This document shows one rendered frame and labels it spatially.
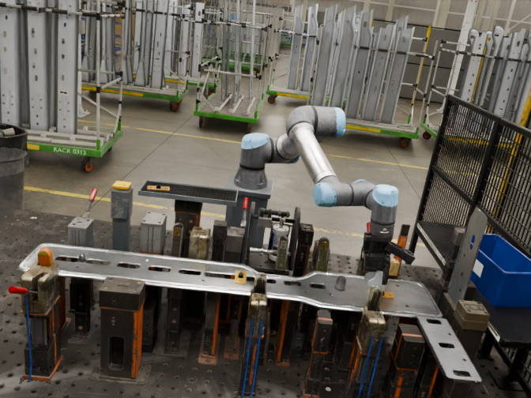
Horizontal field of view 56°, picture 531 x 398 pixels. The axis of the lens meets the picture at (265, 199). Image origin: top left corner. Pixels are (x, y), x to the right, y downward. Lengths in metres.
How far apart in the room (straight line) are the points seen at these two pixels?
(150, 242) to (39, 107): 4.35
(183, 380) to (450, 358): 0.83
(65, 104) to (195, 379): 4.56
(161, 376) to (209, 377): 0.16
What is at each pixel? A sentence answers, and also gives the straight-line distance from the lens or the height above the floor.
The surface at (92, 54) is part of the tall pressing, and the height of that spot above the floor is 0.76.
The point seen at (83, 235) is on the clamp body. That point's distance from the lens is 1.88.
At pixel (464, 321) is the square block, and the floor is 1.03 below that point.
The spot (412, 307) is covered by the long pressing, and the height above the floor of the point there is 1.00.
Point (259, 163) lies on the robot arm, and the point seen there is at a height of 1.22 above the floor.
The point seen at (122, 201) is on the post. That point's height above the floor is 1.10.
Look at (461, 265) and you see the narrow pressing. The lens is 1.81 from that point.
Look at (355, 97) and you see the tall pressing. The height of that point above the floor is 0.66.
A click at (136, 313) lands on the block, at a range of 1.58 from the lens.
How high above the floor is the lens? 1.85
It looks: 21 degrees down
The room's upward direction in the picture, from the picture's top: 7 degrees clockwise
